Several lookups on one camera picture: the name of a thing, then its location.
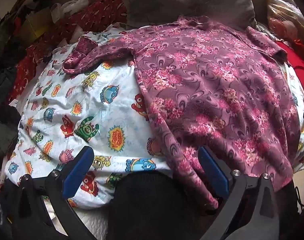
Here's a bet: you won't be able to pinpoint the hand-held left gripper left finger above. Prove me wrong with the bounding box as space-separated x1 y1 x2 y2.
10 145 97 240

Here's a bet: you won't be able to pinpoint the purple floral shirt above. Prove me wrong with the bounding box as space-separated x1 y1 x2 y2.
62 15 301 209

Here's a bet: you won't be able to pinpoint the clear bag with orange contents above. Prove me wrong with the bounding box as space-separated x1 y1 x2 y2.
267 0 304 45

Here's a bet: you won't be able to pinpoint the cartoon printed bed sheet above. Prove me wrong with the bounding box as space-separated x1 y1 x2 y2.
4 26 304 209

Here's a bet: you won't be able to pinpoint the dark clothes pile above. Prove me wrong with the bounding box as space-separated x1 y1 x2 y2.
0 65 22 160

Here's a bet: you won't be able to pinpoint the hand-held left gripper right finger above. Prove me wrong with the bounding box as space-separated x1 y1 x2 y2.
197 145 300 240

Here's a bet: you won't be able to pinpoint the person's black pants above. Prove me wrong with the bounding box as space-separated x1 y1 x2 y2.
108 171 301 240

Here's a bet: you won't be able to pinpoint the yellow cardboard box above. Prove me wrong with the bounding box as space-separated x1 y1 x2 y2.
23 7 55 38

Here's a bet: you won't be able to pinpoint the grey floral pillow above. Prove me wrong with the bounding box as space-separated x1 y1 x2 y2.
117 0 258 30

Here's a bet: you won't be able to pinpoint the pile of mixed patterned clothes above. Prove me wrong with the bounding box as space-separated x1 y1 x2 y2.
0 0 55 30

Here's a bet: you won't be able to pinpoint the red patterned blanket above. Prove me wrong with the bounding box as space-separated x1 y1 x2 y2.
7 0 128 103

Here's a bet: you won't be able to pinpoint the black cable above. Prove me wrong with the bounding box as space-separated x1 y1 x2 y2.
294 185 304 212

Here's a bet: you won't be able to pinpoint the white plastic bag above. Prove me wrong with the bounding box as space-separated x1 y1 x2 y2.
52 0 90 18

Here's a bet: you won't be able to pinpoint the plain red cloth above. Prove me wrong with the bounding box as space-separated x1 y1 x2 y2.
275 39 304 80

